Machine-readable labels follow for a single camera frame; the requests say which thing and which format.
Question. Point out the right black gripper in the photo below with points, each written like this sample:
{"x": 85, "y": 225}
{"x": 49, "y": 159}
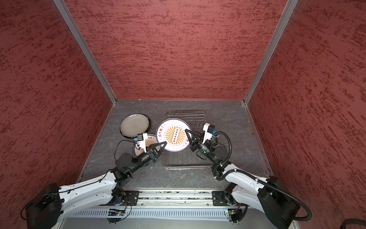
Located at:
{"x": 196, "y": 144}

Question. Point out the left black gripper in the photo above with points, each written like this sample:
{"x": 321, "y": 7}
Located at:
{"x": 154, "y": 153}

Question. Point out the orange patterned plate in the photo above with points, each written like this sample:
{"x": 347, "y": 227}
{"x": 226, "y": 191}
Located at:
{"x": 150, "y": 141}

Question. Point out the small patterned plate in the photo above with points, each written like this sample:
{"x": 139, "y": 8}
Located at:
{"x": 172, "y": 131}

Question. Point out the plain white plate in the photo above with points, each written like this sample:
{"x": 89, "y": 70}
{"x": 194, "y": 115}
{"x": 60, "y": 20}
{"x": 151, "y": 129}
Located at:
{"x": 134, "y": 124}

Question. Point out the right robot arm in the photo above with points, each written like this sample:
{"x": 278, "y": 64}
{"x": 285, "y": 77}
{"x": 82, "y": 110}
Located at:
{"x": 266, "y": 194}

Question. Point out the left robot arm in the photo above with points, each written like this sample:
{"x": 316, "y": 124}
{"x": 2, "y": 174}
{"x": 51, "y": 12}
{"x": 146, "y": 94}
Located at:
{"x": 54, "y": 203}

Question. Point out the right corner aluminium profile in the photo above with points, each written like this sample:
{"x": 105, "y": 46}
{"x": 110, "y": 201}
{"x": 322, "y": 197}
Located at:
{"x": 282, "y": 23}

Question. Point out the corner aluminium profile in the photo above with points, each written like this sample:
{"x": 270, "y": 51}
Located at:
{"x": 282, "y": 23}
{"x": 75, "y": 31}

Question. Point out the left corner aluminium profile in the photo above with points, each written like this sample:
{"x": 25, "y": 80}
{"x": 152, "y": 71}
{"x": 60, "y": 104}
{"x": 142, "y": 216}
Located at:
{"x": 75, "y": 31}

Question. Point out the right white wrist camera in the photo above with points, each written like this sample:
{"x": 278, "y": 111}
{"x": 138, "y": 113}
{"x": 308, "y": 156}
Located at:
{"x": 209, "y": 131}

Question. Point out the metal wire dish rack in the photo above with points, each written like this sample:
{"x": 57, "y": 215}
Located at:
{"x": 186, "y": 159}

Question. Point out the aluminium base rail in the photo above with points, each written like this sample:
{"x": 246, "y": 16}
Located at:
{"x": 190, "y": 198}

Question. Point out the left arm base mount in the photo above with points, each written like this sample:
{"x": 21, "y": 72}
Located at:
{"x": 124, "y": 198}

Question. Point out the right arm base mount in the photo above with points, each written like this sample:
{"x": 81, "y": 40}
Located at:
{"x": 225, "y": 199}

